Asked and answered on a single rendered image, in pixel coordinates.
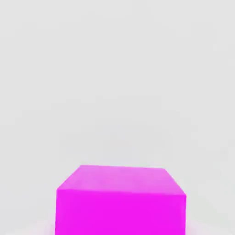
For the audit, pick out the small magenta cube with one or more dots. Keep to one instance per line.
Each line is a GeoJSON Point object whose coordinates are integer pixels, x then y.
{"type": "Point", "coordinates": [120, 211]}

